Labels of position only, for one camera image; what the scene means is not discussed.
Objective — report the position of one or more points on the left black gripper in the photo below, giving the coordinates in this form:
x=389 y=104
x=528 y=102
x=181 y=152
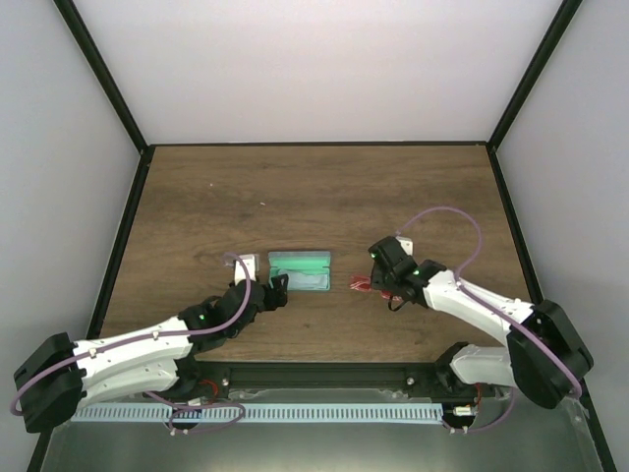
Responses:
x=280 y=292

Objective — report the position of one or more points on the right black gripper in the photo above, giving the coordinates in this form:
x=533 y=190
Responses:
x=377 y=279

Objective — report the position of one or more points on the teal glasses case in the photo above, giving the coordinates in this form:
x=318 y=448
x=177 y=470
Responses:
x=313 y=262

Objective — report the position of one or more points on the red transparent sunglasses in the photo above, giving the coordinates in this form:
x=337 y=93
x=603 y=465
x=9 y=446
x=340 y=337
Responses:
x=363 y=284

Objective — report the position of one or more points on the light blue cleaning cloth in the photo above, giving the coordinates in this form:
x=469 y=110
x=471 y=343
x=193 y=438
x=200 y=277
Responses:
x=299 y=281

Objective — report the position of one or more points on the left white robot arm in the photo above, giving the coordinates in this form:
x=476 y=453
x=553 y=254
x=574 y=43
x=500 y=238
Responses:
x=63 y=376

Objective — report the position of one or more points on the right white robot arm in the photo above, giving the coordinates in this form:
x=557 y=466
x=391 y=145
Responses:
x=539 y=351

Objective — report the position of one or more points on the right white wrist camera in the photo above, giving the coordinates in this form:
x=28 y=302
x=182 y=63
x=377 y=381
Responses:
x=406 y=244

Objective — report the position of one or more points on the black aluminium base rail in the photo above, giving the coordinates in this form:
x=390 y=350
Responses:
x=418 y=379

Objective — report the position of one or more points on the light blue slotted cable duct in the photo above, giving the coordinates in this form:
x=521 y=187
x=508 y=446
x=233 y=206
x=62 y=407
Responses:
x=266 y=413

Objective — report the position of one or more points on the black enclosure frame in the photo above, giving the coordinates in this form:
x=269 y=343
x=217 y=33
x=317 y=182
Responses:
x=75 y=24

